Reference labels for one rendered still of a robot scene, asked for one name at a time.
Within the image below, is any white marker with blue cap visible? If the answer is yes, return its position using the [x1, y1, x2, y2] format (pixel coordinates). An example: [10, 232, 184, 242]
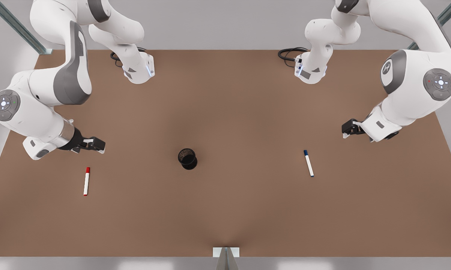
[304, 150, 315, 177]

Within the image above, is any black mesh pen cup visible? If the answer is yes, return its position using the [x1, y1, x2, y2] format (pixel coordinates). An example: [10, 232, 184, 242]
[177, 148, 198, 170]

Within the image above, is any black cable loop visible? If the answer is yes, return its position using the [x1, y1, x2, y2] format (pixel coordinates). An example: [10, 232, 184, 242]
[278, 47, 309, 68]
[110, 47, 147, 68]

